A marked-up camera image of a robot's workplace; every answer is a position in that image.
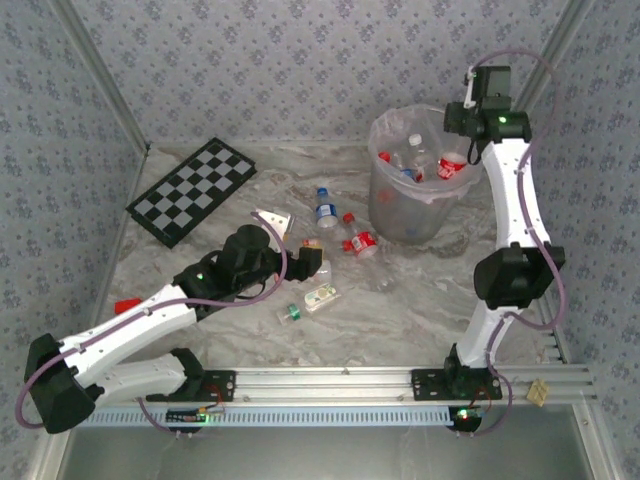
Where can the green band leaf label bottle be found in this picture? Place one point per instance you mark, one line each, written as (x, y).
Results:
(320, 296)

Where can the red label cola bottle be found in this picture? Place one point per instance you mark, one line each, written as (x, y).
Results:
(450, 167)
(364, 243)

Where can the blue white label plastic bottle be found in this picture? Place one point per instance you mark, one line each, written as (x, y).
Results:
(326, 210)

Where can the white cap clear plastic bottle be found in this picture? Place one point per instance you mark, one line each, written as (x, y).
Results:
(415, 141)

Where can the red cap printed plastic bottle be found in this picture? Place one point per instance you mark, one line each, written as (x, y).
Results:
(384, 157)

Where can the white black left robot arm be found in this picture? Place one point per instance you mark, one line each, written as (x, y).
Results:
(130, 330)

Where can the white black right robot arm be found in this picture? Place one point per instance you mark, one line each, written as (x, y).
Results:
(510, 200)

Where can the translucent bin liner bag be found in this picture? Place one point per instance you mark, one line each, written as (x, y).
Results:
(395, 125)

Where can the translucent plastic bin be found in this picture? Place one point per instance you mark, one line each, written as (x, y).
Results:
(410, 220)

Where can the crushed clear plastic bottle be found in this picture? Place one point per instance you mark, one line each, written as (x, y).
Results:
(382, 285)

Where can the black grey chessboard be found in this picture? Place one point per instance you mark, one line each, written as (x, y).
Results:
(190, 195)

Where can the red plastic object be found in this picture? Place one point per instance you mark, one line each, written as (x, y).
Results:
(127, 306)

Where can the small circuit board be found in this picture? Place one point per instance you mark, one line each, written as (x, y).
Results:
(187, 416)
(465, 417)

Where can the grey metal shelf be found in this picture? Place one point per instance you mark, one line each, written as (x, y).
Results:
(325, 455)

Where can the beige wooden piece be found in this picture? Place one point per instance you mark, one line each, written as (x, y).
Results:
(539, 392)

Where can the aluminium frame post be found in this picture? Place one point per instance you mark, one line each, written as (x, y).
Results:
(552, 50)

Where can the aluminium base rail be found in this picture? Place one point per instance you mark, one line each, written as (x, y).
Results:
(325, 385)

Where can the aluminium side rail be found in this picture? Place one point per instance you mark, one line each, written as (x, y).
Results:
(555, 345)

